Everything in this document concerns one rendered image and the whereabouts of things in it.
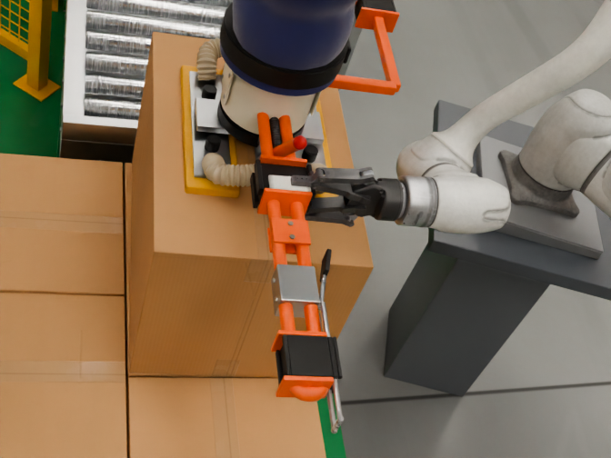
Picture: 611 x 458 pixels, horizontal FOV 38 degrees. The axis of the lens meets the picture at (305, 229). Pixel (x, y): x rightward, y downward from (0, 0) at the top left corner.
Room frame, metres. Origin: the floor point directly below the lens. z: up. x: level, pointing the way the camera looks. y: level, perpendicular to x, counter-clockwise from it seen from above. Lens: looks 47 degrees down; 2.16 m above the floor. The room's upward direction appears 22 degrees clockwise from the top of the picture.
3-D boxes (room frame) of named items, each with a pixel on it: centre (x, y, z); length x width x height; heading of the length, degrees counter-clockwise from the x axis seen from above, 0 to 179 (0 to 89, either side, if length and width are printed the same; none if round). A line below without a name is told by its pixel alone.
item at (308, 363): (0.75, -0.07, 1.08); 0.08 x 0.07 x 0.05; 23
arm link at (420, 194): (1.16, -0.16, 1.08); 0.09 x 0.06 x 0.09; 25
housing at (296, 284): (0.87, -0.02, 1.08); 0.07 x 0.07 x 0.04; 23
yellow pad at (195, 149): (1.26, 0.25, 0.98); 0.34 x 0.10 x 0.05; 23
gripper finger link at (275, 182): (1.06, 0.05, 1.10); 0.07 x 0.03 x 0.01; 115
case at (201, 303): (1.29, 0.16, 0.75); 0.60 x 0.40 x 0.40; 23
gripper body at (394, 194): (1.13, -0.09, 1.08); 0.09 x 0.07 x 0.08; 115
